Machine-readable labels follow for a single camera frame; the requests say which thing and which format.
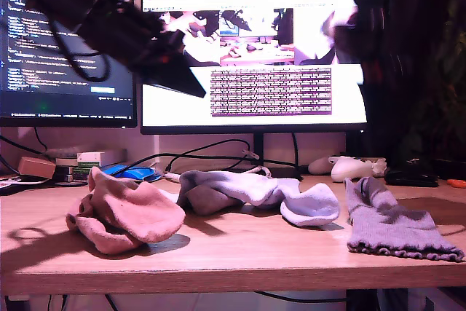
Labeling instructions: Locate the small brown cardboard box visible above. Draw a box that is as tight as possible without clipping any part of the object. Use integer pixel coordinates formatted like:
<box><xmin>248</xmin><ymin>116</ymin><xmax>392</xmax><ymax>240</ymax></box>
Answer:
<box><xmin>17</xmin><ymin>157</ymin><xmax>58</xmax><ymax>181</ymax></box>

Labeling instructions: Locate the green printed small box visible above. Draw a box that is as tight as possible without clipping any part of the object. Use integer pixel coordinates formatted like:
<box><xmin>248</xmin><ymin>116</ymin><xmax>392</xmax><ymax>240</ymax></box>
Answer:
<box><xmin>54</xmin><ymin>167</ymin><xmax>92</xmax><ymax>184</ymax></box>

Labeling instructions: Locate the pink sock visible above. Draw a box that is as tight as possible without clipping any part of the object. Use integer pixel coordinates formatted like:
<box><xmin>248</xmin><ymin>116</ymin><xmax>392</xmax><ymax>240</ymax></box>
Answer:
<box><xmin>87</xmin><ymin>166</ymin><xmax>186</xmax><ymax>243</ymax></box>
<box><xmin>65</xmin><ymin>194</ymin><xmax>145</xmax><ymax>256</ymax></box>

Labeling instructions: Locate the black wallet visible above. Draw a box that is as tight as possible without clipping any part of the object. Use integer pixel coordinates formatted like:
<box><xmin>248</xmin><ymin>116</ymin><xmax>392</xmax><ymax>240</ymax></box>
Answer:
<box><xmin>384</xmin><ymin>168</ymin><xmax>440</xmax><ymax>189</ymax></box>

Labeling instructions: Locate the bright white computer monitor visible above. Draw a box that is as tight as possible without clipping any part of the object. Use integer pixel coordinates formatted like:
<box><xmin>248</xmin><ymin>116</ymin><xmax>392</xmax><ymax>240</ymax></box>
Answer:
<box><xmin>140</xmin><ymin>0</ymin><xmax>368</xmax><ymax>136</ymax></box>

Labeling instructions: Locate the white sock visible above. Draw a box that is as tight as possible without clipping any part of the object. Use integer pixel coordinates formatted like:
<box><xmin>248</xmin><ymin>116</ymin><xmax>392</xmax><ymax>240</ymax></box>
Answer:
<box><xmin>279</xmin><ymin>182</ymin><xmax>341</xmax><ymax>227</ymax></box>
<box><xmin>177</xmin><ymin>170</ymin><xmax>303</xmax><ymax>207</ymax></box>

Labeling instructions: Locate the black flat device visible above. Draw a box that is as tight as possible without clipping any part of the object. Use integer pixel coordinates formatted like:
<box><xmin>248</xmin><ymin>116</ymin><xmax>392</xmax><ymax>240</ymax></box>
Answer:
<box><xmin>0</xmin><ymin>176</ymin><xmax>55</xmax><ymax>196</ymax></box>

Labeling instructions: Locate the black cable under table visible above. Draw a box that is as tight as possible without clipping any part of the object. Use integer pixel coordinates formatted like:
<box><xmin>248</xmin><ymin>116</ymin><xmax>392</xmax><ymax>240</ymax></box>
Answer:
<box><xmin>254</xmin><ymin>291</ymin><xmax>349</xmax><ymax>304</ymax></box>

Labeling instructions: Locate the white box green label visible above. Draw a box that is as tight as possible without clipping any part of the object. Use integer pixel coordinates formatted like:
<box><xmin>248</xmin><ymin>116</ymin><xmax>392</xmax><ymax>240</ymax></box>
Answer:
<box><xmin>76</xmin><ymin>149</ymin><xmax>128</xmax><ymax>169</ymax></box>

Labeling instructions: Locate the blue plastic packet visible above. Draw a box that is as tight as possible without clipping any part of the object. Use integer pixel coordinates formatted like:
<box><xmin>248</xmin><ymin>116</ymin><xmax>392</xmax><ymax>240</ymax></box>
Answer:
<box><xmin>103</xmin><ymin>165</ymin><xmax>163</xmax><ymax>183</ymax></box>

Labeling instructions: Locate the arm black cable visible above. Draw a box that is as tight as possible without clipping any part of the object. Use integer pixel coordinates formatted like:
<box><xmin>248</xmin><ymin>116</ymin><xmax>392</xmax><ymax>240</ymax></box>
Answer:
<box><xmin>49</xmin><ymin>15</ymin><xmax>111</xmax><ymax>83</ymax></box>

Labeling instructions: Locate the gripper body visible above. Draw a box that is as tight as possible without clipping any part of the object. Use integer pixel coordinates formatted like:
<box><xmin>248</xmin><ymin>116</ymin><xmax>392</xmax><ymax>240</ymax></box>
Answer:
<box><xmin>82</xmin><ymin>1</ymin><xmax>187</xmax><ymax>74</ymax></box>

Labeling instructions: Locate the dark code computer monitor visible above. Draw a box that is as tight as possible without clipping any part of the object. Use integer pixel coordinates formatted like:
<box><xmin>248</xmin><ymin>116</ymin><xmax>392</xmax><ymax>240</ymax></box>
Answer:
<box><xmin>0</xmin><ymin>0</ymin><xmax>138</xmax><ymax>130</ymax></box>

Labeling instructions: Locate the black monitor cable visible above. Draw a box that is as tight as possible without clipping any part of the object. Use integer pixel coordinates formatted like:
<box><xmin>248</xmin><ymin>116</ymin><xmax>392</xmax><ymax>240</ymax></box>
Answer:
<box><xmin>291</xmin><ymin>132</ymin><xmax>301</xmax><ymax>170</ymax></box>

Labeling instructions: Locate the white spiral cable wrap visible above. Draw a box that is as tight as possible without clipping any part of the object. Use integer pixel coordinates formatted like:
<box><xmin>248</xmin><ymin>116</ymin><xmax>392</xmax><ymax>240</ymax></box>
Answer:
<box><xmin>165</xmin><ymin>165</ymin><xmax>272</xmax><ymax>181</ymax></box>

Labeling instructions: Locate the white game controller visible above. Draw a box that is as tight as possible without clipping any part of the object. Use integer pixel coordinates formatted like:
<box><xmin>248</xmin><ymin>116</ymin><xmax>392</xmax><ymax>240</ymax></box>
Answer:
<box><xmin>308</xmin><ymin>156</ymin><xmax>387</xmax><ymax>183</ymax></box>

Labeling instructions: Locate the black thin wall cable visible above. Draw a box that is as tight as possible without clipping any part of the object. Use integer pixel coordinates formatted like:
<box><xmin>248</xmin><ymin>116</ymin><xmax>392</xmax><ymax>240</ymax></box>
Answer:
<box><xmin>0</xmin><ymin>128</ymin><xmax>49</xmax><ymax>177</ymax></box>

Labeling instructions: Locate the black looped desk cable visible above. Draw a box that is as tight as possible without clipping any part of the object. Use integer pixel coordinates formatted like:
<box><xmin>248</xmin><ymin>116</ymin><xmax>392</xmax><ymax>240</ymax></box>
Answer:
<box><xmin>101</xmin><ymin>138</ymin><xmax>303</xmax><ymax>181</ymax></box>

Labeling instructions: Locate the black monitor stand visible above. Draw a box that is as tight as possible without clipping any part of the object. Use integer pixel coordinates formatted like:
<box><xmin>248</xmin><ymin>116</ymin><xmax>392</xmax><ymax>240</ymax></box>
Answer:
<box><xmin>232</xmin><ymin>133</ymin><xmax>304</xmax><ymax>182</ymax></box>

